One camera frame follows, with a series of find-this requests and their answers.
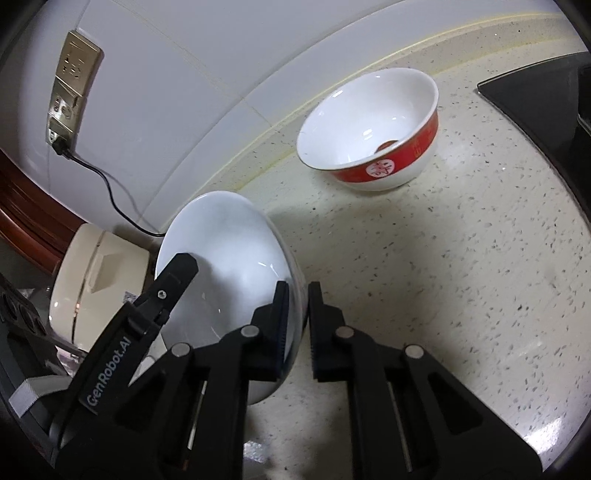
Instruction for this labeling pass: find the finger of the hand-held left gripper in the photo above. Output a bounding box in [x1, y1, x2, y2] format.
[48, 252, 200, 446]

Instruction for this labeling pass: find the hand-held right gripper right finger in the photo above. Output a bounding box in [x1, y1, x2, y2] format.
[308, 281, 544, 480]

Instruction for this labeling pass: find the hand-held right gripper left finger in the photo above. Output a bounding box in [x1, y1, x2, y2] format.
[55, 280, 291, 480]

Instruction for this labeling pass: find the cream rice cooker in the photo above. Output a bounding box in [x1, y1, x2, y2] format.
[48, 223, 156, 357]

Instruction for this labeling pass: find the brown wooden cabinet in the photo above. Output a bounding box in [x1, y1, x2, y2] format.
[0, 148, 85, 278]

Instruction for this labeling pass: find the red and white bowl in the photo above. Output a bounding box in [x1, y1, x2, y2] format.
[296, 67, 440, 193]

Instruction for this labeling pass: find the black glass stove top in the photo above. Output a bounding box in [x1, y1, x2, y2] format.
[476, 51, 591, 197]

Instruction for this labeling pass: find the black power cable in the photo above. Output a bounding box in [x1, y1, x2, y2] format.
[52, 137, 166, 239]

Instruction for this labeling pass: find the gold wall socket panel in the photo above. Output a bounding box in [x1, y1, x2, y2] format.
[48, 78, 87, 133]
[44, 119, 75, 151]
[55, 30, 103, 99]

